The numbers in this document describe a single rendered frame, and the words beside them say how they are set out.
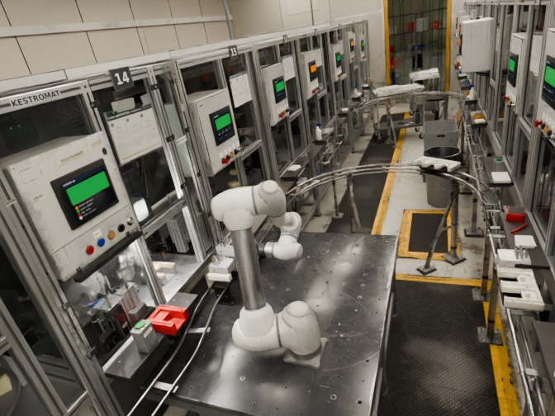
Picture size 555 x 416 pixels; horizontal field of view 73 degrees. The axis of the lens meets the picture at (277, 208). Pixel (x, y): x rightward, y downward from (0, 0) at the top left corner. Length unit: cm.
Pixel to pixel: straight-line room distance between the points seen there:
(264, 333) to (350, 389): 43
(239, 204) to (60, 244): 69
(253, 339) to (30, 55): 514
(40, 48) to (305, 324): 537
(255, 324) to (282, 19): 909
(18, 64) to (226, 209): 473
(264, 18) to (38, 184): 924
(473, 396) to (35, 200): 242
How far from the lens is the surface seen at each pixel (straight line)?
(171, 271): 229
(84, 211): 163
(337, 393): 177
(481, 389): 272
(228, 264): 220
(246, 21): 1061
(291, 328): 174
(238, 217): 161
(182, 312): 190
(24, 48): 614
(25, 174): 152
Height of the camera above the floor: 208
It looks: 25 degrees down
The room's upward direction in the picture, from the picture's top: 10 degrees counter-clockwise
